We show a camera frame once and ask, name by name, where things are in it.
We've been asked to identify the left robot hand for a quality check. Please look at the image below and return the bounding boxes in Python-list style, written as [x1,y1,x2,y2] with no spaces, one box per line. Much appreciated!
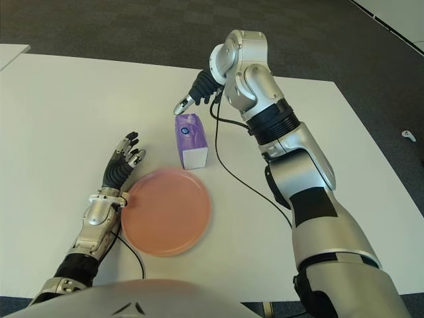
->
[101,131,146,191]

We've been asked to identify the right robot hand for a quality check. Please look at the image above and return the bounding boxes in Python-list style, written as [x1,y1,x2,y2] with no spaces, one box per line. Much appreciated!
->
[174,69,223,116]

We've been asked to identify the purple tissue paper pack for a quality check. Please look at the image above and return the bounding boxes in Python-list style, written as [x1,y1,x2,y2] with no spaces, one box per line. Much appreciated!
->
[174,113,209,170]

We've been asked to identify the pink round plate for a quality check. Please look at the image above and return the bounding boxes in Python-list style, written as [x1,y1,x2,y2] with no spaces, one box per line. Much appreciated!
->
[121,167,212,258]

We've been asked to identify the grey robot torso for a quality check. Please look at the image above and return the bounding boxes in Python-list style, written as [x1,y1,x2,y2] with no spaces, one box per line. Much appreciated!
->
[0,279,262,318]

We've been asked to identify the white neighbouring table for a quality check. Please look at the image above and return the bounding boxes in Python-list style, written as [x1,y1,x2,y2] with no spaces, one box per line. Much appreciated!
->
[0,44,30,71]

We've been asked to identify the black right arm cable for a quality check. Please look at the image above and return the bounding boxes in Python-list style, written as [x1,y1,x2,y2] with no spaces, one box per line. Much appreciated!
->
[210,92,294,229]

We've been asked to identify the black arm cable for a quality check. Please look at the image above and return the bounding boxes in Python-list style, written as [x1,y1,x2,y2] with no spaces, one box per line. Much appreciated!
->
[210,92,294,229]
[114,230,146,281]

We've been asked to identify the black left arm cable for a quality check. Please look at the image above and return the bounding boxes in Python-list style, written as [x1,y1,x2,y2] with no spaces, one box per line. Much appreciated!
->
[114,230,146,281]

